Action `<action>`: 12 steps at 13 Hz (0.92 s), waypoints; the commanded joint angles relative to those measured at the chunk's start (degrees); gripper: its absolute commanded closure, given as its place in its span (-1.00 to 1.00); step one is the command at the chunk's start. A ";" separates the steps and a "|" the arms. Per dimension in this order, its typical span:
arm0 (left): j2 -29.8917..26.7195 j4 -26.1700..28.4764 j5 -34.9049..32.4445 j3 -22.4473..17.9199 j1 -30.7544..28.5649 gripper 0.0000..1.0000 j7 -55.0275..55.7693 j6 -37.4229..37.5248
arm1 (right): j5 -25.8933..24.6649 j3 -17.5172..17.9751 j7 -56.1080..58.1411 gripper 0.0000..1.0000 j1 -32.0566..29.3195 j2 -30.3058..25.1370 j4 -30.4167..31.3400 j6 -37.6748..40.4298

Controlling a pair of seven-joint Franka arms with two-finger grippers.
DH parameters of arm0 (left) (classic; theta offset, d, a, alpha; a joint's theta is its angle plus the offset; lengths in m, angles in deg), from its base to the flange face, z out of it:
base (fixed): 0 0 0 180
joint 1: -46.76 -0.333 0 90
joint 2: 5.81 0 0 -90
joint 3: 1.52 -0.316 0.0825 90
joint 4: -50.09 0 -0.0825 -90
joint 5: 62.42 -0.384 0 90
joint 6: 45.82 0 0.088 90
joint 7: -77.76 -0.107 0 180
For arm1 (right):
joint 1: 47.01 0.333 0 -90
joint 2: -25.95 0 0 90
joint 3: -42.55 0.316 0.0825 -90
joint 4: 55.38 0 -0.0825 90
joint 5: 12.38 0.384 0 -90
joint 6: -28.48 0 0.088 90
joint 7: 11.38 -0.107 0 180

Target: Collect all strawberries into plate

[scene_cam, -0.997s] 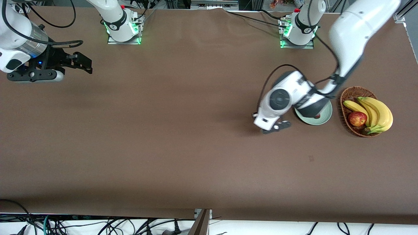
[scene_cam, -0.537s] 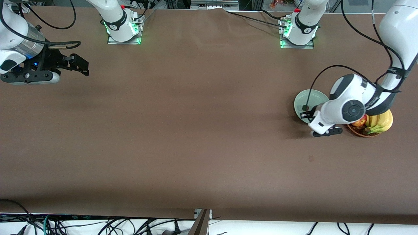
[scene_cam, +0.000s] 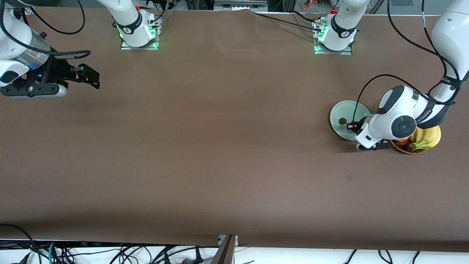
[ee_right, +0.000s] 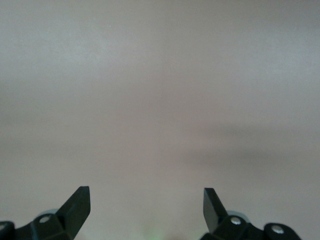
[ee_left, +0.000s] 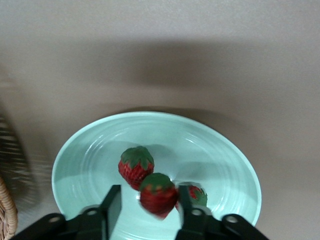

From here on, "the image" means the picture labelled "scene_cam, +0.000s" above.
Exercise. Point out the aluminium frame profile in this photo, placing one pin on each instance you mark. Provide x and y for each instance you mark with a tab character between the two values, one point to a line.
238	5

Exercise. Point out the brown wooden post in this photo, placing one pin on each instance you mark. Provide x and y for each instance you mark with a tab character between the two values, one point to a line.
224	255

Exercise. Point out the metal corner bracket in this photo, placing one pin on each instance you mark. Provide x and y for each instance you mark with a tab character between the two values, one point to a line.
27	10

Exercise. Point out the yellow banana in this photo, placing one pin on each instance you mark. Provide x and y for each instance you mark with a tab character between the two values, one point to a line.
434	136
419	136

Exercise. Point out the brown wicker basket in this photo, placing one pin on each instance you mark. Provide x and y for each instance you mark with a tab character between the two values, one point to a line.
403	148

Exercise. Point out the brown table cover sheet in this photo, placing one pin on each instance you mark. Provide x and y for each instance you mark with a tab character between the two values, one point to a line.
234	110

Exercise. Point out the colourful background object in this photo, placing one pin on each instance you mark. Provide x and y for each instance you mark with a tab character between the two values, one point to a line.
315	4

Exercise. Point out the red strawberry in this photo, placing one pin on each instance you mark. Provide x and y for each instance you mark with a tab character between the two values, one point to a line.
342	120

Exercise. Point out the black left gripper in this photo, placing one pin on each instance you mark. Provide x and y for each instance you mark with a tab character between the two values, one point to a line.
356	126

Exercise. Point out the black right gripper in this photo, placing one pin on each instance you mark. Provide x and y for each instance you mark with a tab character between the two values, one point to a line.
55	70

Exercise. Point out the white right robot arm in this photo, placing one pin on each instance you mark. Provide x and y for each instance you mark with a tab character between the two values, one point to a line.
130	22

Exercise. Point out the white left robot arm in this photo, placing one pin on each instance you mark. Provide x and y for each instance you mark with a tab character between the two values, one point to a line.
399	117

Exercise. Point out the pale green round plate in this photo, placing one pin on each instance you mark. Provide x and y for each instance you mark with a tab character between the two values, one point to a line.
339	128

